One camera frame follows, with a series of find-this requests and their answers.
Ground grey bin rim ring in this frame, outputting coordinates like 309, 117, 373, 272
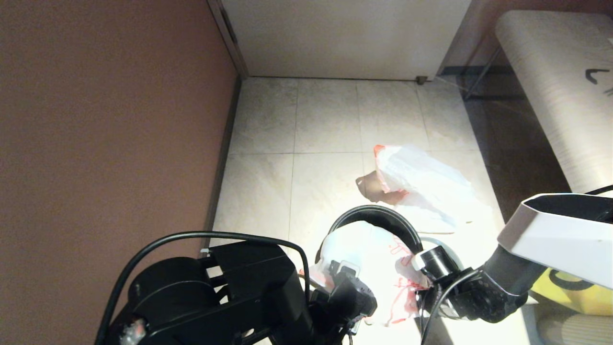
421, 236, 466, 271

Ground white red-printed plastic bag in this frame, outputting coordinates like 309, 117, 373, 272
299, 221, 431, 326

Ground white red-printed trash bag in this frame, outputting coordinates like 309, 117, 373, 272
374, 144, 494, 234

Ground black round trash bin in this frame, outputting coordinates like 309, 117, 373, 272
315, 205, 424, 264

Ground yellow plastic bag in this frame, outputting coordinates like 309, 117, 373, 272
531, 268, 613, 316

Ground beige striped cushion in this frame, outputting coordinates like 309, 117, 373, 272
536, 314, 613, 345

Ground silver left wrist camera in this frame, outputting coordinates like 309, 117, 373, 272
329, 260, 361, 277

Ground black looped cable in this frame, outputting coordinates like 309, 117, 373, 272
550, 270, 597, 291

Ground dark metal bench frame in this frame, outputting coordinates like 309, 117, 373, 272
437, 46, 525, 102

